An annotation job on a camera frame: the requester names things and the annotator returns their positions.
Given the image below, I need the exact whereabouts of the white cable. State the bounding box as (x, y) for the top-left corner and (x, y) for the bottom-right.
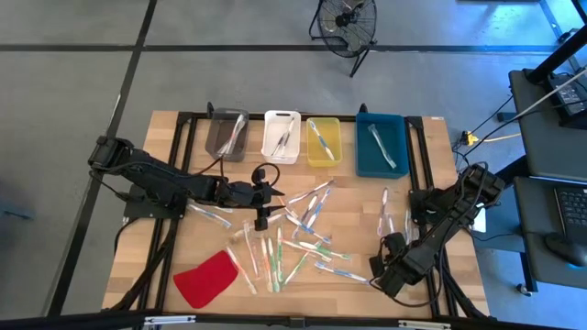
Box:
(504, 67), (587, 121)

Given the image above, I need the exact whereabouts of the blue plastic bin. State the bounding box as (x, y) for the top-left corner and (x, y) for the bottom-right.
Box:
(355, 112), (410, 180)

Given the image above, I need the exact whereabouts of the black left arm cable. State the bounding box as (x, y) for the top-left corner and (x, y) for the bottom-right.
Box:
(201, 158), (282, 190)

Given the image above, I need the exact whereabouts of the grey side desk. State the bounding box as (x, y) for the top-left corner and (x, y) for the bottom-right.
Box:
(513, 176), (587, 291)
(507, 68), (587, 179)

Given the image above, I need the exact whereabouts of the white plastic bin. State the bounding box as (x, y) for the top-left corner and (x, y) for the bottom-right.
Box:
(260, 109), (303, 165)

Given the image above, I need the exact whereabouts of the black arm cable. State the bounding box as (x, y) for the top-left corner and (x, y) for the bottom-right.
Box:
(373, 237), (446, 309)
(201, 158), (282, 190)

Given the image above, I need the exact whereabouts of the small white box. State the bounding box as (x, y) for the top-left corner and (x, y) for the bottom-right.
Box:
(471, 203), (488, 234)

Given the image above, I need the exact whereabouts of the yellow plastic bin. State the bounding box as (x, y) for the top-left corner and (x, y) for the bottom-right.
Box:
(305, 116), (343, 168)

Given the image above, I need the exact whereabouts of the black power adapter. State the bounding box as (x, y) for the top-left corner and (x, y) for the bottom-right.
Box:
(547, 71), (587, 130)

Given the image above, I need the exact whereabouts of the black floor fan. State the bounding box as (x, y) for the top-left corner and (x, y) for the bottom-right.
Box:
(307, 0), (379, 79)

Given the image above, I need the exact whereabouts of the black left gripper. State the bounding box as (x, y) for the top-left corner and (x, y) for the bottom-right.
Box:
(215, 167), (286, 232)

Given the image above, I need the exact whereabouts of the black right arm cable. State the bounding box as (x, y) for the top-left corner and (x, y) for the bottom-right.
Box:
(373, 237), (446, 309)

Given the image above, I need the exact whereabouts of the black computer mouse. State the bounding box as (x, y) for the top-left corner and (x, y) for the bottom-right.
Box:
(544, 232), (587, 269)

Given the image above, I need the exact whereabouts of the black rig crossbar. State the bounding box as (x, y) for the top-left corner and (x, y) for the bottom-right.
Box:
(0, 309), (587, 330)

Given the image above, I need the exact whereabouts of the grey translucent plastic bin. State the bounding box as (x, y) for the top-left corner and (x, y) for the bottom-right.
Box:
(205, 107), (250, 162)

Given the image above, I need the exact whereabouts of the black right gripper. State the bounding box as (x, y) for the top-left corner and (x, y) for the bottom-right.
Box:
(369, 232), (423, 298)

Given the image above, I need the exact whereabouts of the red cloth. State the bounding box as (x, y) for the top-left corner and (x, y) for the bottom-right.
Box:
(172, 249), (239, 310)

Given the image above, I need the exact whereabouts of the orange white toothbrush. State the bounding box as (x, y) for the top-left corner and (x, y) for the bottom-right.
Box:
(224, 247), (259, 296)
(228, 213), (285, 243)
(280, 237), (332, 263)
(217, 114), (247, 156)
(276, 196), (299, 220)
(241, 222), (260, 280)
(260, 236), (274, 293)

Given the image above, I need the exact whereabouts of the black metal pole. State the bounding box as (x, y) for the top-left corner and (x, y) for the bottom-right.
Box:
(525, 25), (587, 86)

